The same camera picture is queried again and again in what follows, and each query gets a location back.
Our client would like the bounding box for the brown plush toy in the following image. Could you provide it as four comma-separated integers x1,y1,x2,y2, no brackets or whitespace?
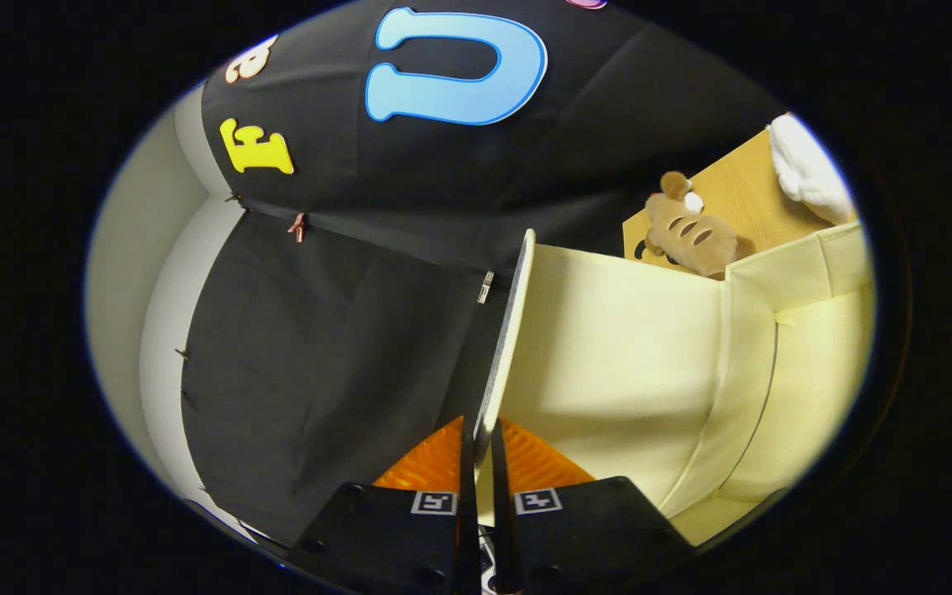
644,171,755,278

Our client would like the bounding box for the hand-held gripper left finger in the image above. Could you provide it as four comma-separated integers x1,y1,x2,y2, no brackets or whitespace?
288,416,481,595

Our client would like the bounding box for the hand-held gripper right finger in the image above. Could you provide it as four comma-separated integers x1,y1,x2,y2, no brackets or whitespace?
488,417,696,595

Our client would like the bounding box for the fabric storage box with lid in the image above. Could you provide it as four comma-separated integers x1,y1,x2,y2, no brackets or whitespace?
474,219,878,548

